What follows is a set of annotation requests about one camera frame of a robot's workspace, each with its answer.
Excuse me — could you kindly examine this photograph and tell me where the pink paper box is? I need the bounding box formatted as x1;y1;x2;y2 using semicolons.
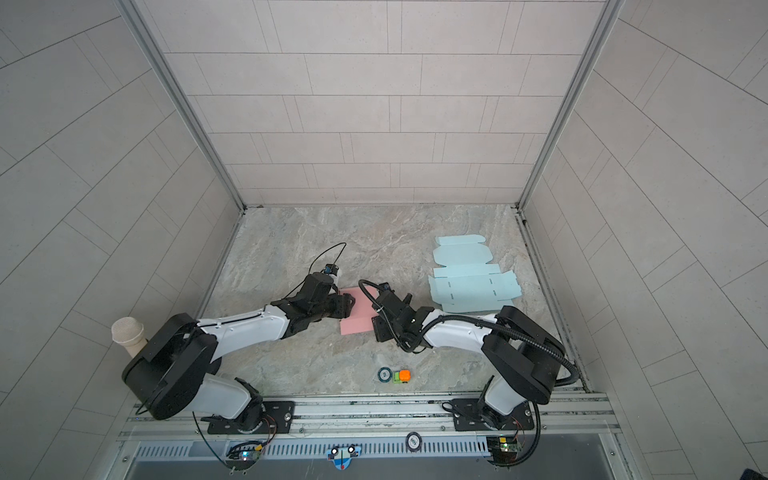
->
340;287;377;336

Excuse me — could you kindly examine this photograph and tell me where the light blue paper box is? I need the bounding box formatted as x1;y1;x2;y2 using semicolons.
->
428;234;522;314

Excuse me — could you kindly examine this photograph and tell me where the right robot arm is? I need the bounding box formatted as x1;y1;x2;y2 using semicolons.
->
358;280;581;430

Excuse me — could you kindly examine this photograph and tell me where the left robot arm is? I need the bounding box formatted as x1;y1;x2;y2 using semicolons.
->
122;272;355;434

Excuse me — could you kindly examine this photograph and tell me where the orange green small toy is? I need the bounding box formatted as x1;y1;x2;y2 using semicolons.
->
393;370;411;383

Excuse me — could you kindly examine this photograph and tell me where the blue red sticker tag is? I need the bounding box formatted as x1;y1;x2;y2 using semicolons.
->
326;445;361;471

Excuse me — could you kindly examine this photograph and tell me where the right green circuit board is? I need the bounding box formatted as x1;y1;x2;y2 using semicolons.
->
486;436;521;467

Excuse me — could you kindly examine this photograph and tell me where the green circuit board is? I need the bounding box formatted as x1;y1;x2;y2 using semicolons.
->
486;436;521;467
226;440;265;471

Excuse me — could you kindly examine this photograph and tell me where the left green circuit board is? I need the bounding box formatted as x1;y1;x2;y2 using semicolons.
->
226;440;265;471

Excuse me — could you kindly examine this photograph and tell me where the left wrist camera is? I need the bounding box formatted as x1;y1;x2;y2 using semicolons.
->
322;263;339;276

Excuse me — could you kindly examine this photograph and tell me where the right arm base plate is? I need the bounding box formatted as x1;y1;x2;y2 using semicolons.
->
441;398;535;431

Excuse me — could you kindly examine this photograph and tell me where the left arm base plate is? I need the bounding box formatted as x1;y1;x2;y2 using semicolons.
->
202;401;296;435

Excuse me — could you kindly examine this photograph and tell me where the aluminium rail frame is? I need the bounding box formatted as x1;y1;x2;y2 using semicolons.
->
117;389;620;443

